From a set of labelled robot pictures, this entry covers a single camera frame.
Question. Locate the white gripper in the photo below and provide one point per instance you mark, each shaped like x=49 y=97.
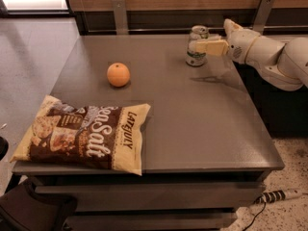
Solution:
x=241 y=44

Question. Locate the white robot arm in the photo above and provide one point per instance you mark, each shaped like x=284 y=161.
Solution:
x=284 y=65

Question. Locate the brown yellow chip bag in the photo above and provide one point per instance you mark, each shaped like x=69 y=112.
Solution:
x=95 y=136

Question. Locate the orange fruit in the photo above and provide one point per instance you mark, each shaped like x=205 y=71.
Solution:
x=118 y=75

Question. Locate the grey drawer cabinet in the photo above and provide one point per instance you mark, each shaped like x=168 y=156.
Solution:
x=205 y=153

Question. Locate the white power strip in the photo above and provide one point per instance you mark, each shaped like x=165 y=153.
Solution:
x=279 y=195

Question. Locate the dark round object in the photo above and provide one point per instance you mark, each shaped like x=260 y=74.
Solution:
x=4 y=146

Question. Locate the black chair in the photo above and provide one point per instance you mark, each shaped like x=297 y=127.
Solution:
x=22 y=209

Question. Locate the right metal wall bracket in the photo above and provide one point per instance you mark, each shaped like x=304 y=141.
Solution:
x=262 y=14

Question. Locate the metal wall bracket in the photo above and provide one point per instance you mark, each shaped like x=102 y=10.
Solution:
x=262 y=14
x=120 y=16

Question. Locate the metal rail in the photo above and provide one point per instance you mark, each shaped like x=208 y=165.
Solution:
x=268 y=30

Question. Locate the left metal wall bracket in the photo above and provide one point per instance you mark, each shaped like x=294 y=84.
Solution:
x=120 y=16

